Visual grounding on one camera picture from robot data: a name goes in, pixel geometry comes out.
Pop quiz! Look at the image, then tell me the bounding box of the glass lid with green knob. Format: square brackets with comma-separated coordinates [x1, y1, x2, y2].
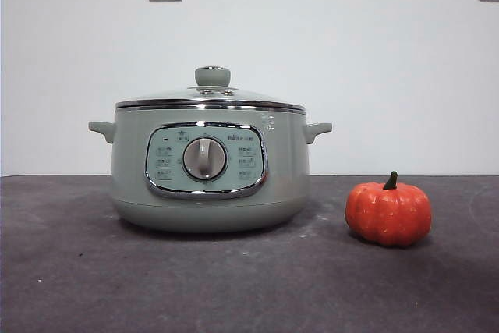
[115, 66, 307, 112]

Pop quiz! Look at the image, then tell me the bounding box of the small orange pumpkin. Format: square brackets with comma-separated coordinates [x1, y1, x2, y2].
[344, 171, 434, 250]

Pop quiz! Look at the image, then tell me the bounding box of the pale green electric cooking pot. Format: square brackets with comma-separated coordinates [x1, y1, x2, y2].
[88, 103, 334, 233]

